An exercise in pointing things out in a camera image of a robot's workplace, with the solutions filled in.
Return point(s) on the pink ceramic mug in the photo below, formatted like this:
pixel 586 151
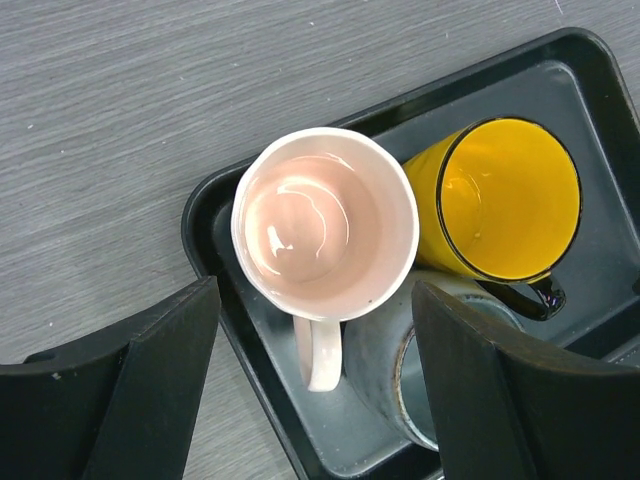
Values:
pixel 324 225

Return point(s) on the black plastic tray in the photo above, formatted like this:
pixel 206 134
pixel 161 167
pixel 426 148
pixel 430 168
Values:
pixel 567 81

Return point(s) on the yellow mug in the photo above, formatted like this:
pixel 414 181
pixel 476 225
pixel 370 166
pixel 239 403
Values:
pixel 499 202

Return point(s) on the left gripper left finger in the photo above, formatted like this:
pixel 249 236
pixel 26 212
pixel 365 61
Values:
pixel 119 403

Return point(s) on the grey glass mug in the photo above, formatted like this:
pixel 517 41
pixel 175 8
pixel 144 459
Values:
pixel 381 358

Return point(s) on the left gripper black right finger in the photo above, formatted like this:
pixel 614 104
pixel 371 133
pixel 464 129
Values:
pixel 506 405

